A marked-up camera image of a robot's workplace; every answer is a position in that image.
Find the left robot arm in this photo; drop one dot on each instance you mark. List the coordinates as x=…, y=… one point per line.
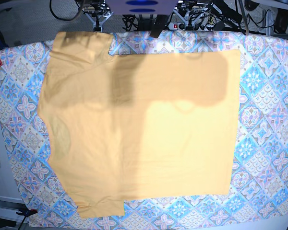
x=191, y=13

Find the black camera post clamp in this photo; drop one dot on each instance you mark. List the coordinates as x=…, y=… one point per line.
x=159, y=25

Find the white power strip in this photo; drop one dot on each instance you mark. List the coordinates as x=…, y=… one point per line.
x=176, y=25

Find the white rail bracket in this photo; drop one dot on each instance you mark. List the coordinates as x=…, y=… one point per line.
x=9, y=207

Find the patterned blue pink tablecloth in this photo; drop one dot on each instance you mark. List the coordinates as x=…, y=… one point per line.
x=259, y=186

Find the yellow T-shirt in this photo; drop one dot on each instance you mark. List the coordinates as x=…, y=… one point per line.
x=138, y=126

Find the red black clamp lower left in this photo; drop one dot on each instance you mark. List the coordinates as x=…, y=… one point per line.
x=26, y=212

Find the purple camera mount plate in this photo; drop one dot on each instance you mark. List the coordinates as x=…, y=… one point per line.
x=124, y=7

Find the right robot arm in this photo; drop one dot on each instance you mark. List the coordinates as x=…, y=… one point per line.
x=97, y=11

